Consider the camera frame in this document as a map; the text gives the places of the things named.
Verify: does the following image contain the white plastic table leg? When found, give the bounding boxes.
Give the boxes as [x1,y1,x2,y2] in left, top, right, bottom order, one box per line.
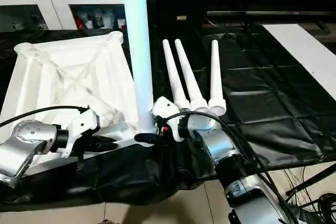
[162,39,192,112]
[208,39,227,116]
[120,0,158,135]
[174,38,211,114]

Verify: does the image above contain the white plastic table top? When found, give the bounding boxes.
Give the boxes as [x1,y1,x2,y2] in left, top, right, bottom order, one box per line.
[0,30,159,176]

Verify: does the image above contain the black plastic mat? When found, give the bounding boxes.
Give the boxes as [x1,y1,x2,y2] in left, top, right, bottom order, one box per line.
[0,24,336,213]

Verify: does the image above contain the white board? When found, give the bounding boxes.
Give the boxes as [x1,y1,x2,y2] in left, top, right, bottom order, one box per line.
[262,23,336,102]

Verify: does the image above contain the black stand base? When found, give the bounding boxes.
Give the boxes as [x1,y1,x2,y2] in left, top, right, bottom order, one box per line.
[286,162,336,224]

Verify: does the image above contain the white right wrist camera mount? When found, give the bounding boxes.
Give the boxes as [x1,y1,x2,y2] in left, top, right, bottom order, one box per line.
[152,96,185,143]

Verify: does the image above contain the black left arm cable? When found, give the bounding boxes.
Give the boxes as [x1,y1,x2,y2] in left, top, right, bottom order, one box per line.
[0,105,89,129]

